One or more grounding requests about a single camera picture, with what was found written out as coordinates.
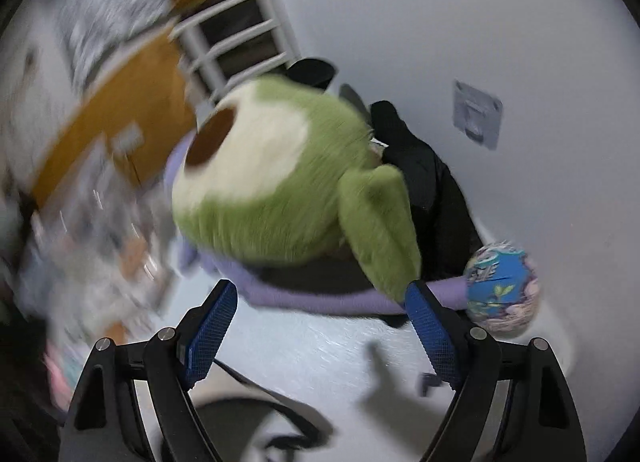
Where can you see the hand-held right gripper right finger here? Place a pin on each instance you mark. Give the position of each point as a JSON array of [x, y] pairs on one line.
[[432, 337]]

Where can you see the white visor with black band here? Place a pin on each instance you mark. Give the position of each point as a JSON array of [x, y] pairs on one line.
[[235, 417]]

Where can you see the clear plastic storage bin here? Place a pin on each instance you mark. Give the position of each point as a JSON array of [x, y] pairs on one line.
[[90, 222]]

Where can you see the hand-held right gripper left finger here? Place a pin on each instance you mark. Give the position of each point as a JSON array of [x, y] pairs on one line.
[[210, 332]]

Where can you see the grey wall hook plate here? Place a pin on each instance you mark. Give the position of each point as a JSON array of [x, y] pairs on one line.
[[477, 111]]

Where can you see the crinkled silver foil sheet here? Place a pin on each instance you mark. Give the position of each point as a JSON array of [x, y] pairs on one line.
[[110, 26]]

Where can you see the white drawer unit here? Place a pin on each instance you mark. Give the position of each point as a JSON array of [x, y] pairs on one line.
[[215, 11]]

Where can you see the green avocado plush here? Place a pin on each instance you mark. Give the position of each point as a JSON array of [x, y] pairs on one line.
[[280, 212]]

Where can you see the purple plush toy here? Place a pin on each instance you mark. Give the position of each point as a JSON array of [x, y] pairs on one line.
[[310, 299]]

